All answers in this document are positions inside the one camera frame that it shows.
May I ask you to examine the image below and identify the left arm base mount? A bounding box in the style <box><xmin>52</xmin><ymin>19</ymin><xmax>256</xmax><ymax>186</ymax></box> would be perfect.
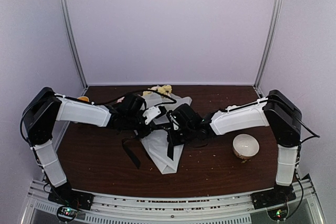
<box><xmin>47</xmin><ymin>181</ymin><xmax>94</xmax><ymax>223</ymax></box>

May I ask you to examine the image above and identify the white wrapping paper sheet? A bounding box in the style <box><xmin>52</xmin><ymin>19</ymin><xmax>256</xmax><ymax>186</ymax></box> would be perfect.
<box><xmin>140</xmin><ymin>93</ymin><xmax>192</xmax><ymax>175</ymax></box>

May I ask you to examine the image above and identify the large yellow flower bunch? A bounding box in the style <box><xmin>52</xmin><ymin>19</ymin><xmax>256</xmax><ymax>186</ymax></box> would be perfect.
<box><xmin>142</xmin><ymin>85</ymin><xmax>172</xmax><ymax>96</ymax></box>

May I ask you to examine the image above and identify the right aluminium corner post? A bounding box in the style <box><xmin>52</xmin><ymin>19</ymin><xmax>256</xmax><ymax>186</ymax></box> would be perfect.
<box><xmin>254</xmin><ymin>0</ymin><xmax>283</xmax><ymax>93</ymax></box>

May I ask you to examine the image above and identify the patterned white mug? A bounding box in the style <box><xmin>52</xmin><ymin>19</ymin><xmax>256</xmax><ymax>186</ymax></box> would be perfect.
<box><xmin>77</xmin><ymin>96</ymin><xmax>90</xmax><ymax>102</ymax></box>

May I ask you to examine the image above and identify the left aluminium corner post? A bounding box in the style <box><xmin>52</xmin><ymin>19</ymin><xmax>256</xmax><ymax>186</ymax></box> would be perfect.
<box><xmin>60</xmin><ymin>0</ymin><xmax>88</xmax><ymax>89</ymax></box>

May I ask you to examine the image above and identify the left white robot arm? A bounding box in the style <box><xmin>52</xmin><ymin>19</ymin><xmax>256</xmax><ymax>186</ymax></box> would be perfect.
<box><xmin>19</xmin><ymin>87</ymin><xmax>162</xmax><ymax>205</ymax></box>

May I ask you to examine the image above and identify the black strap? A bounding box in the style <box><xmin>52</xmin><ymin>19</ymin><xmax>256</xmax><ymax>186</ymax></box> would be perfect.
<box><xmin>121</xmin><ymin>123</ymin><xmax>208</xmax><ymax>170</ymax></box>

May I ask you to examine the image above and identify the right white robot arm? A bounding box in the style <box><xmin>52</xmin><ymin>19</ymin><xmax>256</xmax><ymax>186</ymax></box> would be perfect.
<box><xmin>167</xmin><ymin>90</ymin><xmax>302</xmax><ymax>204</ymax></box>

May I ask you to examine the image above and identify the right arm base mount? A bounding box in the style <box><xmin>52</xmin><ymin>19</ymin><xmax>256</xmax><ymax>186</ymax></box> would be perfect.
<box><xmin>251</xmin><ymin>184</ymin><xmax>298</xmax><ymax>222</ymax></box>

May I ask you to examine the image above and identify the aluminium corner post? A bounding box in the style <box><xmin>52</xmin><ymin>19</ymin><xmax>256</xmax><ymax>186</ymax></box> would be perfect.
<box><xmin>254</xmin><ymin>0</ymin><xmax>283</xmax><ymax>93</ymax></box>
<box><xmin>60</xmin><ymin>0</ymin><xmax>88</xmax><ymax>89</ymax></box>

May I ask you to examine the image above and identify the aluminium front rail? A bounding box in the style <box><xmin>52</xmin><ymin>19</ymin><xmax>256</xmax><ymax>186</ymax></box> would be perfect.
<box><xmin>22</xmin><ymin>176</ymin><xmax>326</xmax><ymax>224</ymax></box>

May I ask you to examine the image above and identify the plain white round bowl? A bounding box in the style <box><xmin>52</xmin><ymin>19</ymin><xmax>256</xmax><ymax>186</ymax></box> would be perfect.
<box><xmin>233</xmin><ymin>134</ymin><xmax>260</xmax><ymax>160</ymax></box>

